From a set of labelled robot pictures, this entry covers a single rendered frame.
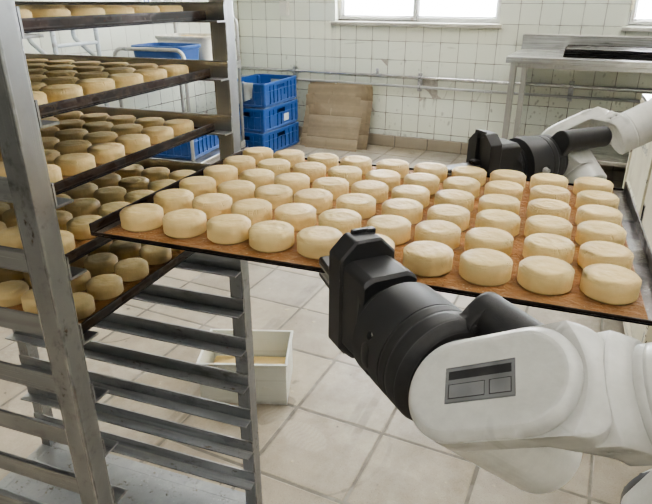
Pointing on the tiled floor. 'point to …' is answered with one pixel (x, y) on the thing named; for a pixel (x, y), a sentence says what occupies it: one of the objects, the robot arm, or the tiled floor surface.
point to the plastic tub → (272, 341)
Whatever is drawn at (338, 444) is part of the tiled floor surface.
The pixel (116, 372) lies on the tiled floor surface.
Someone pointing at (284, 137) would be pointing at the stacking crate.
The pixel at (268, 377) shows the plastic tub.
